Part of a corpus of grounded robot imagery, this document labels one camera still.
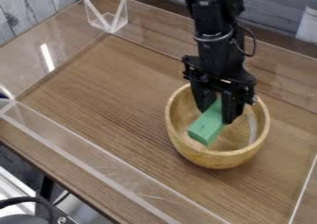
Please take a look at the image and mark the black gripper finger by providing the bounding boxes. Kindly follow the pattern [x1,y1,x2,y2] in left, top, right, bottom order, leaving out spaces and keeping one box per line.
[223,91,245,124]
[192,81,217,112]

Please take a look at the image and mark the white cylinder container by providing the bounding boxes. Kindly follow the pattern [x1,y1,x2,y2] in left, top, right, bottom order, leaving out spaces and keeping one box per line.
[296,3,317,44]

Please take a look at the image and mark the clear acrylic tray wall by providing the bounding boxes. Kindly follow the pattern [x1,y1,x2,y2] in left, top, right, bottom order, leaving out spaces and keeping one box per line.
[0,0,317,224]

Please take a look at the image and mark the black metal table leg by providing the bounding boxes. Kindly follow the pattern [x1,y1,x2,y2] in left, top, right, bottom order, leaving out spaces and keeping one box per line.
[41,176,55,200]

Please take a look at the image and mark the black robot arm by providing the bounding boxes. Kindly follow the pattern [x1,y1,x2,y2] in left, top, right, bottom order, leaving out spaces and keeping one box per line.
[183,0,257,124]

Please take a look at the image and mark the brown wooden bowl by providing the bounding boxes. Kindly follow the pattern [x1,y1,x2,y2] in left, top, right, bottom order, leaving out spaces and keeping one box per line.
[165,84,272,169]

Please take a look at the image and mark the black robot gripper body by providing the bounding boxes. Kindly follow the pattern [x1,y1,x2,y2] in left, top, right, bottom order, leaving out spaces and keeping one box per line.
[183,32,257,105]

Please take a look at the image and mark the black cable loop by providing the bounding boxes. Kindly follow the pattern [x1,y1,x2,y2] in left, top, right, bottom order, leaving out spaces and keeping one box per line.
[0,195,55,224]

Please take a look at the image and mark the green rectangular block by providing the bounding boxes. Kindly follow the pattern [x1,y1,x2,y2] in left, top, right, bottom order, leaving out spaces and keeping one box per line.
[189,99,225,146]

